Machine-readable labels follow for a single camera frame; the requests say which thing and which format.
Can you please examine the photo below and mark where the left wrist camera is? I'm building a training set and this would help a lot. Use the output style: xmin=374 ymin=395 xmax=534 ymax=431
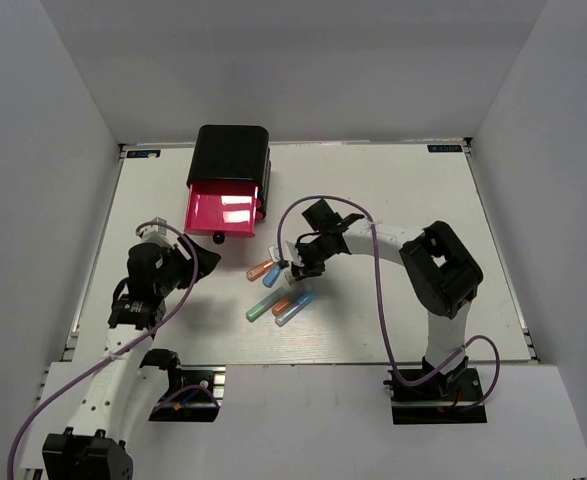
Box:
xmin=136 ymin=217 xmax=171 ymax=248

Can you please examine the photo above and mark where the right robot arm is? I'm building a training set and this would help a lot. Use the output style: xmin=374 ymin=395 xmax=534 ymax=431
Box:
xmin=276 ymin=195 xmax=484 ymax=399

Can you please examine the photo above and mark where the blue capped marker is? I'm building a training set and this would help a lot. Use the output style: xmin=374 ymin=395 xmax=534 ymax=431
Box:
xmin=262 ymin=264 xmax=285 ymax=288

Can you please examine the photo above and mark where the right blue table sticker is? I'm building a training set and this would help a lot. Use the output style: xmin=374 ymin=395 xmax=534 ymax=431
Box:
xmin=427 ymin=144 xmax=463 ymax=153

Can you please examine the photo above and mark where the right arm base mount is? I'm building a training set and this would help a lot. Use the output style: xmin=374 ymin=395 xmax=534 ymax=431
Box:
xmin=383 ymin=368 xmax=487 ymax=425

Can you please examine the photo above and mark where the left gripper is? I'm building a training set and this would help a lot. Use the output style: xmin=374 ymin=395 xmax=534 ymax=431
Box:
xmin=155 ymin=234 xmax=222 ymax=297

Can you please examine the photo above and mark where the left blue table sticker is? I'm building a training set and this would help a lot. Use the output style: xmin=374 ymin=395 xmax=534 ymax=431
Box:
xmin=126 ymin=149 xmax=161 ymax=159

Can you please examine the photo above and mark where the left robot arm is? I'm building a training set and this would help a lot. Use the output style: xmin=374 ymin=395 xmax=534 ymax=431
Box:
xmin=42 ymin=234 xmax=221 ymax=479

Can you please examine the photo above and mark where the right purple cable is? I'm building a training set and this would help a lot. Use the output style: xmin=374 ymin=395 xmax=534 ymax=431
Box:
xmin=275 ymin=195 xmax=502 ymax=419

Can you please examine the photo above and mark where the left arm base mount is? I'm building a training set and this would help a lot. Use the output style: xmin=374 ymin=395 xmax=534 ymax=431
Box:
xmin=148 ymin=365 xmax=226 ymax=424

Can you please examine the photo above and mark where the pink top drawer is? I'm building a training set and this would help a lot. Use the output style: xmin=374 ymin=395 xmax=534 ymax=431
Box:
xmin=185 ymin=180 xmax=259 ymax=244

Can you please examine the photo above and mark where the orange capped marker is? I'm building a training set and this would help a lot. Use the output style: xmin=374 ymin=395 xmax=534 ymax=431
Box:
xmin=246 ymin=260 xmax=275 ymax=282

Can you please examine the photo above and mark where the blue table sticker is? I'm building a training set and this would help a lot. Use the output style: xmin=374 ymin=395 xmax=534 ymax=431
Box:
xmin=126 ymin=149 xmax=161 ymax=159
xmin=427 ymin=144 xmax=463 ymax=153

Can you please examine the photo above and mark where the green capped marker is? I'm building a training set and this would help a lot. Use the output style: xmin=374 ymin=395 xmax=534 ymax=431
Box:
xmin=245 ymin=287 xmax=287 ymax=322

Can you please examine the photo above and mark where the orange clear-capped marker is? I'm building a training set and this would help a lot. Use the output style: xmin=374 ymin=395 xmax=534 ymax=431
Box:
xmin=271 ymin=290 xmax=303 ymax=317

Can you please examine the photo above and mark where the black drawer cabinet shell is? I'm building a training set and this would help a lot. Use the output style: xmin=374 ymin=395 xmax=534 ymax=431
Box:
xmin=186 ymin=124 xmax=272 ymax=219

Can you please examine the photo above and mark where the blue clear-capped marker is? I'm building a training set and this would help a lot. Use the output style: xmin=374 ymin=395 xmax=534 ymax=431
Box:
xmin=275 ymin=291 xmax=316 ymax=327

